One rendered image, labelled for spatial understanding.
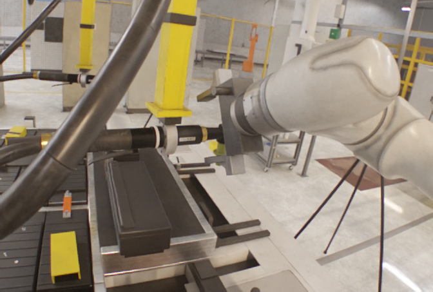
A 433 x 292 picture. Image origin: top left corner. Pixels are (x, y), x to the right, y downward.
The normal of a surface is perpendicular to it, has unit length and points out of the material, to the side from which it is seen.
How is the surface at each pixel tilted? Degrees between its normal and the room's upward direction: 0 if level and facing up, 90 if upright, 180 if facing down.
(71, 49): 90
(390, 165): 114
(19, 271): 0
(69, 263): 0
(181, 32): 90
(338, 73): 86
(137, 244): 90
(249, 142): 60
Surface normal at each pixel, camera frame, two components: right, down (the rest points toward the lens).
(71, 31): 0.40, 0.35
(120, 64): 0.46, -0.22
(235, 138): -0.85, 0.05
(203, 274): 0.15, -0.94
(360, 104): -0.22, 0.74
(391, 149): -0.37, 0.29
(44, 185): 0.61, 0.24
